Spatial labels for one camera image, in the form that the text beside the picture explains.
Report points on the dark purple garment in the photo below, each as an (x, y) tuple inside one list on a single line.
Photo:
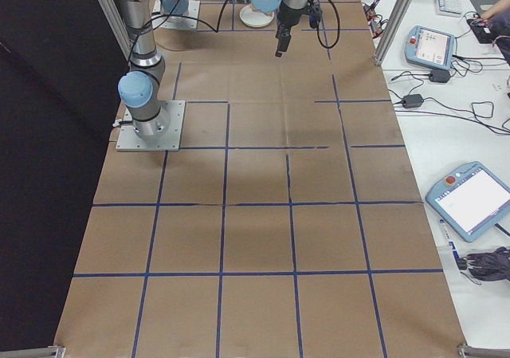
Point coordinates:
[(503, 35)]

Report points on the black power strip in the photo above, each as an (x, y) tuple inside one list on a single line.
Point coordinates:
[(482, 33)]

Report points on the white round plate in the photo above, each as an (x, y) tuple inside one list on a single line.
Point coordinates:
[(255, 21)]

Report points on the aluminium extrusion post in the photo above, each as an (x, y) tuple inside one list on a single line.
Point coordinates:
[(394, 19)]

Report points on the grey blue teach pendant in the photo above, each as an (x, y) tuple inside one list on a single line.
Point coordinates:
[(430, 47), (470, 198)]

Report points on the black power adapter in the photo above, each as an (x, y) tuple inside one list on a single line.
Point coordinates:
[(440, 75), (413, 101)]

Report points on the bystander hand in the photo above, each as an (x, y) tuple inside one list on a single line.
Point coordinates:
[(489, 14)]

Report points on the black frame cover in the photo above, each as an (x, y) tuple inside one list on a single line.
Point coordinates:
[(40, 134)]

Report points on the metal bar frame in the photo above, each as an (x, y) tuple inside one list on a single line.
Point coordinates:
[(112, 19)]

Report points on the black orange usb hub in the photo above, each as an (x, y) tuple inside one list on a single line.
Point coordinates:
[(370, 13), (377, 26)]

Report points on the aluminium corner bracket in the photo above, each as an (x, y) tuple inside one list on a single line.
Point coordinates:
[(482, 352), (32, 352)]

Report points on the white square base plate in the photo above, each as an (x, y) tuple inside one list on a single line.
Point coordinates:
[(175, 138), (193, 21)]

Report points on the white marker pen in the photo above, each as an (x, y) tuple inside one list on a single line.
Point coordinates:
[(447, 234)]

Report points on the bystander forearm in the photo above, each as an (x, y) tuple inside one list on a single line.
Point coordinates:
[(504, 4)]

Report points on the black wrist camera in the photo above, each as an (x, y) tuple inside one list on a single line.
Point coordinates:
[(315, 15)]

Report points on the dark purple folded umbrella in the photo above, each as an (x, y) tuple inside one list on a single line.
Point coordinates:
[(490, 262)]

